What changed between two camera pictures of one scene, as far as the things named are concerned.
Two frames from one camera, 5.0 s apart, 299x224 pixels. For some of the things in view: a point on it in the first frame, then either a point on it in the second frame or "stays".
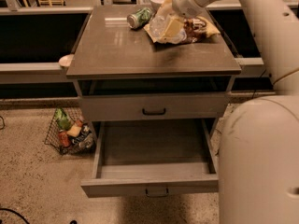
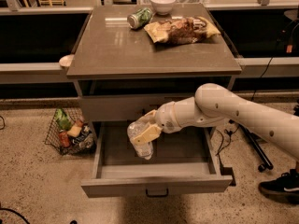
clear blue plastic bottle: x=157 y=26 -> x=144 y=148
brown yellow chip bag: x=177 y=30 stays
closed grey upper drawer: x=158 y=106 stays
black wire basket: x=71 y=133 stays
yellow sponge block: x=74 y=131 stays
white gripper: x=184 y=3 -> x=166 y=117
